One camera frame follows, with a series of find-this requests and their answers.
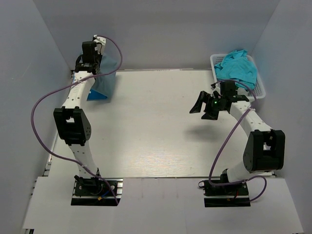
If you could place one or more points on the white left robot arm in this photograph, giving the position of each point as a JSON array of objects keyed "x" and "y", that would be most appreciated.
[{"x": 72, "y": 123}]

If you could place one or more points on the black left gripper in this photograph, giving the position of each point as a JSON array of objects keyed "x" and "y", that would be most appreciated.
[{"x": 98, "y": 58}]

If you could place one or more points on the white plastic basket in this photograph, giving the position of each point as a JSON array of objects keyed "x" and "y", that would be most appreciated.
[{"x": 259, "y": 89}]

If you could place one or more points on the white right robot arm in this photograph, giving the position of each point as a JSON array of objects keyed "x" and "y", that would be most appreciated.
[{"x": 265, "y": 147}]

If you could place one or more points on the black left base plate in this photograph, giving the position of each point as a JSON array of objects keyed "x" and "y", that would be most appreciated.
[{"x": 95, "y": 192}]

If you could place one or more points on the grey-blue t shirt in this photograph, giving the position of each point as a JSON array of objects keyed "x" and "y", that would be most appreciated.
[{"x": 106, "y": 84}]

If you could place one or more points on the folded bright blue t shirt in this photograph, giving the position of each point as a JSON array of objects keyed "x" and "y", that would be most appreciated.
[{"x": 94, "y": 96}]

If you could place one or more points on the crumpled turquoise t shirt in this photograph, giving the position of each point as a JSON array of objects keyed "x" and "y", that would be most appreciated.
[{"x": 236, "y": 65}]

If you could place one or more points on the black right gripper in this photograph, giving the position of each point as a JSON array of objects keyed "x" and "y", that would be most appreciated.
[{"x": 212, "y": 105}]

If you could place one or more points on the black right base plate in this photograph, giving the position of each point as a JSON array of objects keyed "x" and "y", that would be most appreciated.
[{"x": 225, "y": 196}]

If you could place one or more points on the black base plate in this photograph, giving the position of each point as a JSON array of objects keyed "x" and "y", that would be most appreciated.
[
  {"x": 95, "y": 192},
  {"x": 225, "y": 196}
]

